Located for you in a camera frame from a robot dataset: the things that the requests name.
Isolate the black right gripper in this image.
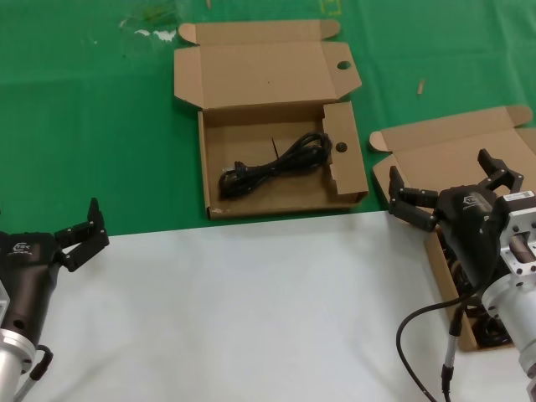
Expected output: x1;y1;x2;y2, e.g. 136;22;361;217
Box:
388;148;524;290

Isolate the cardboard box with round holes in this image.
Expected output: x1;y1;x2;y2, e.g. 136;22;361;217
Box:
173;18;371;221

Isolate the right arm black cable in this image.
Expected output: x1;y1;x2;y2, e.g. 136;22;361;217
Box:
396;292;477;402

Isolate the black power cable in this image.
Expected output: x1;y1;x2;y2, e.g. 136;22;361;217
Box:
217;131;332;201

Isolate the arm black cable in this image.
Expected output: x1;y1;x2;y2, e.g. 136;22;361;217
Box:
396;292;477;402
8;343;54;402

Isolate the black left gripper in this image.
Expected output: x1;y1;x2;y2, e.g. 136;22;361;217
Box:
0;196;111;343

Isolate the pile of black cables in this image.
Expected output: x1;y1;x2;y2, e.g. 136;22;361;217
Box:
439;234;518;348

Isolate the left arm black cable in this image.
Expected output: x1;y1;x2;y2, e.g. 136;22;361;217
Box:
8;343;54;402

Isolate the cardboard box of black cables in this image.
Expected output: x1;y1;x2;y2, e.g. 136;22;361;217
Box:
368;105;536;353

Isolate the green table cloth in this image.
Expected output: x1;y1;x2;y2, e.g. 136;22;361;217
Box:
0;0;536;240

